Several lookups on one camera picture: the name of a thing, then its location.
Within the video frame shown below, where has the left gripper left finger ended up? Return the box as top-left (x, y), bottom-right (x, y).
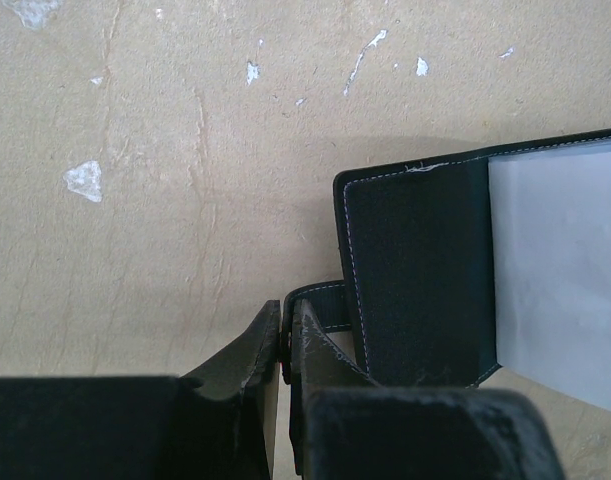
top-left (0, 301), bottom-right (280, 479)

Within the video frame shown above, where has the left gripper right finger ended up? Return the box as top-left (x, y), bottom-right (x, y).
top-left (289, 300), bottom-right (565, 479)

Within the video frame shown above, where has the black leather card holder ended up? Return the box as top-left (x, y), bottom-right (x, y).
top-left (283, 129), bottom-right (611, 411)

